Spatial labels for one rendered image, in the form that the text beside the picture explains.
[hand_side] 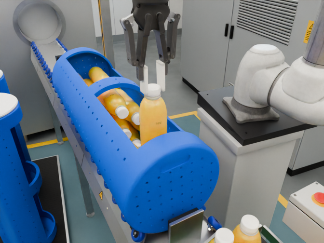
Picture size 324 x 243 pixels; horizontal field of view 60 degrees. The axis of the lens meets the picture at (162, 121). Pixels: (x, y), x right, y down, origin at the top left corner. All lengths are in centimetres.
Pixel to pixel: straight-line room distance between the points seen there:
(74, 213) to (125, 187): 156
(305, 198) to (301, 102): 34
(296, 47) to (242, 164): 128
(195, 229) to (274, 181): 67
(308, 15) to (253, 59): 115
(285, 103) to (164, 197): 54
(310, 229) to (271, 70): 54
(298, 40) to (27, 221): 203
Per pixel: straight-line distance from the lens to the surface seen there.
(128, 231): 87
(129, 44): 60
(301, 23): 223
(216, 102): 125
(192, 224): 77
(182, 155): 67
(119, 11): 585
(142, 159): 65
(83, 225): 212
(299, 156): 249
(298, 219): 81
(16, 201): 158
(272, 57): 108
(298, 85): 100
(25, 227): 171
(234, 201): 130
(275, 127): 117
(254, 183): 130
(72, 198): 231
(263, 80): 106
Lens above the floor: 162
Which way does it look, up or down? 32 degrees down
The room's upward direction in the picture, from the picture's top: straight up
